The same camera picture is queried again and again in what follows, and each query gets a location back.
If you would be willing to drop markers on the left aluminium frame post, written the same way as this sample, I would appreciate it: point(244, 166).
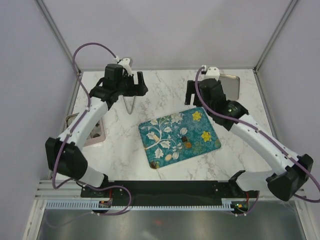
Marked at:
point(54, 29)

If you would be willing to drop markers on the metal box lid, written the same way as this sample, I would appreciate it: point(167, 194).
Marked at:
point(231, 86)

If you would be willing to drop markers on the aluminium frame post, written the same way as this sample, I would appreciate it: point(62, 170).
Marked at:
point(276, 33)
point(54, 29)

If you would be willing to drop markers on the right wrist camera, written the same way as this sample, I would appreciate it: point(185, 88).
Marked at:
point(210, 72)

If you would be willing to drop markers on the white cable duct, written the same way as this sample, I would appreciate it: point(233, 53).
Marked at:
point(99, 205)

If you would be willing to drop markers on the white oval chocolate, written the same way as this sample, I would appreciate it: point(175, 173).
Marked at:
point(168, 157)

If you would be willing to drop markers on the dark swirl chocolate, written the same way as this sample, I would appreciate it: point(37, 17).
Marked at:
point(154, 165)

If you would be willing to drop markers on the right aluminium frame post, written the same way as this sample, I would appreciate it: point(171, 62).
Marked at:
point(276, 33)

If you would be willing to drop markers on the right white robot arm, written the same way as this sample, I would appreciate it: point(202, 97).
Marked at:
point(289, 171)

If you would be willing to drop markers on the teal floral tray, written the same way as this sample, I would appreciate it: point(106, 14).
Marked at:
point(193, 123)

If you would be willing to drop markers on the orange round chocolate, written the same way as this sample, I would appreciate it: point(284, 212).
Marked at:
point(188, 145)

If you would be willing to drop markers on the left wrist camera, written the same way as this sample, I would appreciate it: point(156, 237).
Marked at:
point(116, 71)

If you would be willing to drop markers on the pink chocolate box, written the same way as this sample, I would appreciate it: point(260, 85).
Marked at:
point(97, 135)

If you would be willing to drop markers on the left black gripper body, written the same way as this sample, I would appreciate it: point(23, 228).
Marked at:
point(125, 87)

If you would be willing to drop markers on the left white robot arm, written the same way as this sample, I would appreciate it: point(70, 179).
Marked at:
point(64, 153)

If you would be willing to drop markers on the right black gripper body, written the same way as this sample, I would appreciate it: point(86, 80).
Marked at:
point(205, 104)

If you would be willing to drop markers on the dark ridged square chocolate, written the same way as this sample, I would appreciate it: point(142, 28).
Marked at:
point(184, 139)

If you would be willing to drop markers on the metal tongs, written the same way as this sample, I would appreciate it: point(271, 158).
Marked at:
point(130, 106)

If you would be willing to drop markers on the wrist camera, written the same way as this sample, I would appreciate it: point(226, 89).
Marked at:
point(116, 71)
point(210, 72)

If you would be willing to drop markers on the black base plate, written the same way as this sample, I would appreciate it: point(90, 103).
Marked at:
point(181, 193)

